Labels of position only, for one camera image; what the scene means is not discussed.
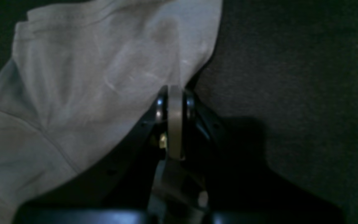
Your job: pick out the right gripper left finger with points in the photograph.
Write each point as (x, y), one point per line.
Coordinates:
(119, 185)

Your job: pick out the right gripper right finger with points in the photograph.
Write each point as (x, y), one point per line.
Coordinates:
(242, 189)

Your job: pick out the grey T-shirt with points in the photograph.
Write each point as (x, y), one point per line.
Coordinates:
(79, 78)

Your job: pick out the black table cloth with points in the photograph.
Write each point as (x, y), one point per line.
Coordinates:
(293, 64)

